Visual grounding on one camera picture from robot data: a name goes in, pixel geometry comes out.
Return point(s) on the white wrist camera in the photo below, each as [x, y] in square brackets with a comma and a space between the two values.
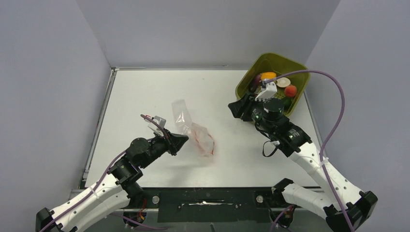
[157, 124]
[267, 91]

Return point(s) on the dark green toy avocado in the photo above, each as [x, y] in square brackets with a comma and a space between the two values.
[287, 102]

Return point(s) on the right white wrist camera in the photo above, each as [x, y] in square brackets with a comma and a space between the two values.
[267, 91]

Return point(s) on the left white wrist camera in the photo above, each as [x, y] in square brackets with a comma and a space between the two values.
[157, 124]

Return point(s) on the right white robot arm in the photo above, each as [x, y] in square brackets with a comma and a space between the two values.
[343, 206]

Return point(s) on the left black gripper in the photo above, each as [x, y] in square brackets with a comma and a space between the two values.
[177, 140]

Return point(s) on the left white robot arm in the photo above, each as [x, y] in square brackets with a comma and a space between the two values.
[116, 188]

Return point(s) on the purple toy eggplant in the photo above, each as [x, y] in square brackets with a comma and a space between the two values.
[255, 83]

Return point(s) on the yellow toy bell pepper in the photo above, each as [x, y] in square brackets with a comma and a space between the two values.
[267, 76]

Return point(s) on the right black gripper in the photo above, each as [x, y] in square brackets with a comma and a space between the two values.
[244, 106]

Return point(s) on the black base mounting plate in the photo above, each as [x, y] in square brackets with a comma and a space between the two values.
[237, 208]

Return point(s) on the clear zip top bag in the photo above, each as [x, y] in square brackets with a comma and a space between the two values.
[198, 135]

